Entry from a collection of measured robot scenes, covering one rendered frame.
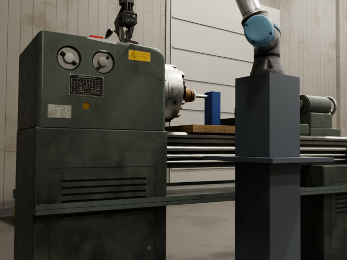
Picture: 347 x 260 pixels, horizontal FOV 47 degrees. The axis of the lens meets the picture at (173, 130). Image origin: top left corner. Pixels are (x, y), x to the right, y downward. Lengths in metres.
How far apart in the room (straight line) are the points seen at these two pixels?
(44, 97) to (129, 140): 0.41
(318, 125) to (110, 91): 1.56
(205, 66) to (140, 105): 4.54
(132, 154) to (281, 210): 0.68
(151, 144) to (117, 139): 0.17
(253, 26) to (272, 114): 0.37
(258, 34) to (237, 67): 5.13
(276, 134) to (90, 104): 0.79
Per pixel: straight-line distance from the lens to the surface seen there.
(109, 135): 1.74
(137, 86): 1.81
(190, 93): 2.21
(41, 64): 1.69
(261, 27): 1.67
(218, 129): 2.12
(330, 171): 2.65
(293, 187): 1.78
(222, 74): 6.52
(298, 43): 8.21
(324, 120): 2.87
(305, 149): 2.59
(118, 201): 1.73
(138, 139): 1.80
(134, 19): 1.96
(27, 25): 5.14
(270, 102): 1.67
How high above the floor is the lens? 0.79
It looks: 2 degrees up
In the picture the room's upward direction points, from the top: straight up
